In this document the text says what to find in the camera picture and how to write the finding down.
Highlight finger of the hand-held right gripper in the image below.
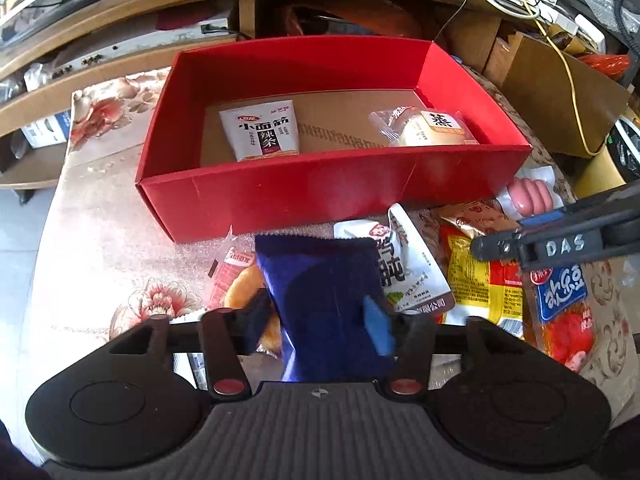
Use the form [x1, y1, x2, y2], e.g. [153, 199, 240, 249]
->
[517, 183, 640, 231]
[470, 230, 523, 263]

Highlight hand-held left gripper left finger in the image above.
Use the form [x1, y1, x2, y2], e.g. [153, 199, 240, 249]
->
[107, 287, 273, 402]

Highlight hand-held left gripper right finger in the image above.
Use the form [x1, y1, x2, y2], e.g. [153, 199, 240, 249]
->
[362, 295, 526, 397]

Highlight pink sausage packet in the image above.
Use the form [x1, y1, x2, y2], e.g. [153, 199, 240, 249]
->
[505, 166, 566, 218]

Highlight golden brown snack packet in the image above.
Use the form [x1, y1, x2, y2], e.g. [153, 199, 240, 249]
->
[435, 200, 521, 238]

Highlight yellow snack packet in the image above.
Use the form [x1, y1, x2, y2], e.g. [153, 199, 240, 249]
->
[442, 222, 526, 338]

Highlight clear round bread packet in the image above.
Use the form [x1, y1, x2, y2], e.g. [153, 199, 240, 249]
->
[207, 227, 283, 358]

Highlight dark blue snack packet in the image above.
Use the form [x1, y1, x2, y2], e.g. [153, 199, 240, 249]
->
[255, 234, 401, 383]

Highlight white duck gizzard packet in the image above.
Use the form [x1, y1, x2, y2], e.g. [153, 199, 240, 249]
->
[333, 203, 456, 316]

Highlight blue and red snack packet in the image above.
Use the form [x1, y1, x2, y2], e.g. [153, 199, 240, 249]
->
[522, 262, 598, 373]

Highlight red cardboard box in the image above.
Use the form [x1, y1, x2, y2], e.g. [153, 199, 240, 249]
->
[135, 36, 533, 243]

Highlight yellow container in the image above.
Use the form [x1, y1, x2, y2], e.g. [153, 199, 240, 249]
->
[572, 150, 631, 201]

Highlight white bucket with black liner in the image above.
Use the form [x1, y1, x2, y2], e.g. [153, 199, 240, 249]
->
[607, 115, 640, 183]

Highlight brown cardboard box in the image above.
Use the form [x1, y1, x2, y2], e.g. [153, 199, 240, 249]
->
[482, 31, 632, 158]

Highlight steamed cake packet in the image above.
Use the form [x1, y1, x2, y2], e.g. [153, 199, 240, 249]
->
[369, 106, 480, 147]

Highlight orange plastic bag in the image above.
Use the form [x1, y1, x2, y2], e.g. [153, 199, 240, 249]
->
[580, 52, 631, 78]

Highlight white spicy strip packet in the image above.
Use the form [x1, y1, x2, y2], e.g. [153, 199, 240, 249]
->
[219, 100, 301, 162]

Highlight red orange bag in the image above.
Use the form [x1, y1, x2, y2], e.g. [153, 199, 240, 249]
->
[285, 2, 426, 41]

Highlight small blue white box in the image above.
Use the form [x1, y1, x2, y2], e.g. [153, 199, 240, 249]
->
[22, 110, 73, 150]

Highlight silver media player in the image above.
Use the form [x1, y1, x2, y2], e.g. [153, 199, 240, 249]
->
[50, 20, 236, 81]

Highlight yellow cable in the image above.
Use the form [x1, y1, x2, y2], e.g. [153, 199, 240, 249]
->
[445, 0, 608, 157]

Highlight black corrugated hose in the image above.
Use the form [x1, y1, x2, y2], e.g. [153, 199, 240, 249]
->
[612, 0, 640, 56]

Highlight thin black cable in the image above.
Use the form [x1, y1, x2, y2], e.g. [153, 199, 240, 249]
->
[432, 0, 472, 43]

